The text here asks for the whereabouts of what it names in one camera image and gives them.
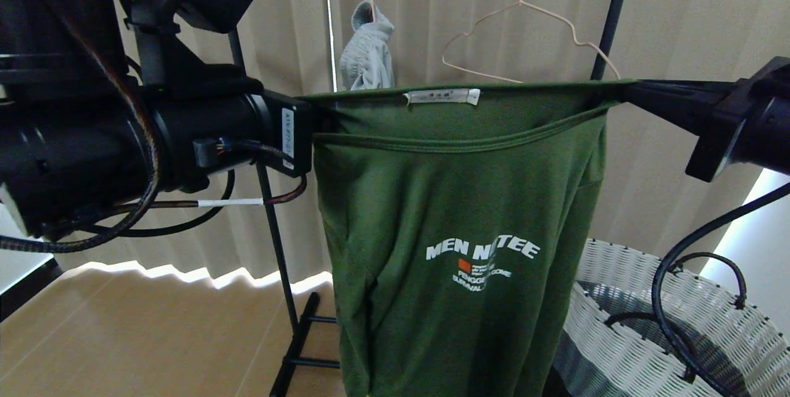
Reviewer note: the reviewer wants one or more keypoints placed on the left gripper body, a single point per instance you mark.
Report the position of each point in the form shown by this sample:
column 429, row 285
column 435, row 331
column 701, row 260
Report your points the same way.
column 203, row 137

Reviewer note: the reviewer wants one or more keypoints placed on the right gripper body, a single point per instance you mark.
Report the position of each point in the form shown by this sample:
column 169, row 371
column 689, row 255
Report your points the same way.
column 759, row 125

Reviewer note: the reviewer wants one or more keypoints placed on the pale grey shorts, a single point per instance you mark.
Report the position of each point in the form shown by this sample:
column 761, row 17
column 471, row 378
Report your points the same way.
column 367, row 57

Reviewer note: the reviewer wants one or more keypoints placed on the green printed t-shirt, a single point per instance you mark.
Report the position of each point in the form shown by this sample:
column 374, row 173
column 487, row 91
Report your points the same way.
column 463, row 199

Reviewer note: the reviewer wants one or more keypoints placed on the black clothes rack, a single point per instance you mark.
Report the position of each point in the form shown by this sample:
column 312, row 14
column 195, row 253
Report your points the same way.
column 617, row 8

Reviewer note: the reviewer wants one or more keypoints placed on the white laundry basket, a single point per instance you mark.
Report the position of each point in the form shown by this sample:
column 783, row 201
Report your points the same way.
column 617, row 335

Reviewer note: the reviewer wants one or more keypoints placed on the beige curtain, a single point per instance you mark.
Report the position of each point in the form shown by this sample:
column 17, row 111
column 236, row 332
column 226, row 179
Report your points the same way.
column 679, row 26

